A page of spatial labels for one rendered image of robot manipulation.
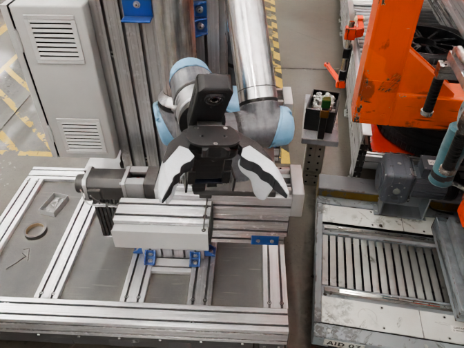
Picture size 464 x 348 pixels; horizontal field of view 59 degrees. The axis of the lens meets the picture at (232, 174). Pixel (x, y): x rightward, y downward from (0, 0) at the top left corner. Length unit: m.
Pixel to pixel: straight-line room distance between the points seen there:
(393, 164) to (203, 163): 1.50
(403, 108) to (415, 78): 0.14
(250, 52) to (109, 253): 1.22
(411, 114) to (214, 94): 1.56
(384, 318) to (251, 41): 1.31
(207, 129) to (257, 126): 0.21
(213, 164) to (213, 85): 0.11
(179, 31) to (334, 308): 1.27
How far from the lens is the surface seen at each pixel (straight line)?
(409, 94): 1.96
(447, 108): 2.02
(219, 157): 0.54
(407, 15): 1.80
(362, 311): 1.81
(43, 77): 1.26
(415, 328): 1.84
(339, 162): 2.59
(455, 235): 2.02
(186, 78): 0.68
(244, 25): 0.81
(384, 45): 1.83
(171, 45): 0.93
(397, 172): 1.94
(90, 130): 1.30
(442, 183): 1.79
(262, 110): 0.76
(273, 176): 0.50
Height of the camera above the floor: 1.56
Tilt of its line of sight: 40 degrees down
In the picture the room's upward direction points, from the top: straight up
